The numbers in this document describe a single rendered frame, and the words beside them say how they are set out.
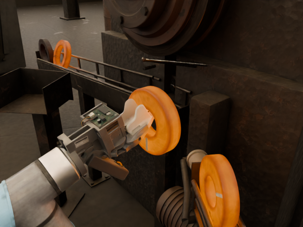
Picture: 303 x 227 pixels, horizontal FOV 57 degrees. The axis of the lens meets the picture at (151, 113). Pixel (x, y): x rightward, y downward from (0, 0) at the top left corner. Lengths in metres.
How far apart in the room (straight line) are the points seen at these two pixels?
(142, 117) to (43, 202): 0.24
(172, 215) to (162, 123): 0.35
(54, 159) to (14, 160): 1.59
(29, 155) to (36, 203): 1.60
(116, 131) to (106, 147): 0.04
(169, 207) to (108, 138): 0.40
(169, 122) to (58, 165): 0.22
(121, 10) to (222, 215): 0.63
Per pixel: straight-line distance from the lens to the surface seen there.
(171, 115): 0.57
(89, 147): 0.54
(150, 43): 0.90
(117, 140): 0.56
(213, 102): 0.80
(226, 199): 0.57
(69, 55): 1.70
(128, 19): 0.86
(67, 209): 1.62
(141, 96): 0.61
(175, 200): 0.86
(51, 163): 0.52
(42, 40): 1.92
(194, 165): 0.69
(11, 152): 2.20
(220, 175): 0.57
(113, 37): 1.29
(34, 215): 0.53
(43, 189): 0.52
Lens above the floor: 1.13
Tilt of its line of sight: 27 degrees down
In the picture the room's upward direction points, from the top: straight up
